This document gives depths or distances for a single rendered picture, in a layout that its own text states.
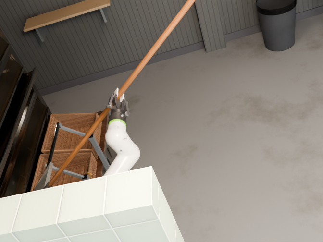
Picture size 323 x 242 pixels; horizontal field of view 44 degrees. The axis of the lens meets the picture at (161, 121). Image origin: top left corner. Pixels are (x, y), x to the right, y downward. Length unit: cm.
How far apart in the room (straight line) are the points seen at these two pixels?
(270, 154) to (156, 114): 159
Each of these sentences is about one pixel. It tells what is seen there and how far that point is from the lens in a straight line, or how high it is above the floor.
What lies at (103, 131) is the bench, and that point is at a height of 58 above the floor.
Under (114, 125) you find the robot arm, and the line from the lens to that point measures 198.
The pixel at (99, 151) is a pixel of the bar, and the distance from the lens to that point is 379.
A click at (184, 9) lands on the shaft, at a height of 234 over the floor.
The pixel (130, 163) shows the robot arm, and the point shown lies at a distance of 201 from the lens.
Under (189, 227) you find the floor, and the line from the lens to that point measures 390.
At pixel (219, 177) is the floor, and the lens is 418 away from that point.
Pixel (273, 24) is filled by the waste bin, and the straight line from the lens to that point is 543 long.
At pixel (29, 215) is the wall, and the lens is 90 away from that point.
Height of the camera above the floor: 321
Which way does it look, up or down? 40 degrees down
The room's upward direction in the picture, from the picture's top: 20 degrees counter-clockwise
